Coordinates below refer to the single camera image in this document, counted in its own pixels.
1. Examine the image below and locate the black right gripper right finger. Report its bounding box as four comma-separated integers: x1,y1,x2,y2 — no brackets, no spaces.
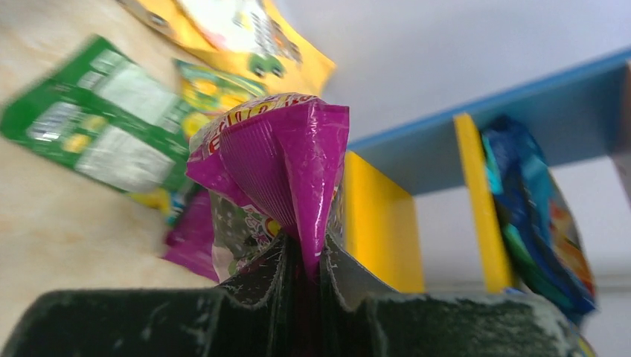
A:
320,239,589,356

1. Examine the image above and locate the blue yellow pink shelf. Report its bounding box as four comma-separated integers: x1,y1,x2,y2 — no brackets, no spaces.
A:
345,50,630,292

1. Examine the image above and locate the blue candy bag middle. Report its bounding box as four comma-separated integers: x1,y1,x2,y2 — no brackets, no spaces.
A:
480,115,597,324

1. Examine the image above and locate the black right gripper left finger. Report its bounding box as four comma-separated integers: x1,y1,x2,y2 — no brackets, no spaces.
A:
2,235,300,356

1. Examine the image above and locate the yellow white printed cloth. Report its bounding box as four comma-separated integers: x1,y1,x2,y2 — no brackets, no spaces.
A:
120,0,336,96

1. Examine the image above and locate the purple candy bag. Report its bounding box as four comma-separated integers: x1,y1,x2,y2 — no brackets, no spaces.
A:
162,189,220,283
186,92,350,278

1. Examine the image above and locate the green yellow candy bag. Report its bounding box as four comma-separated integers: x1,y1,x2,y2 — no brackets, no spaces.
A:
128,59,269,213

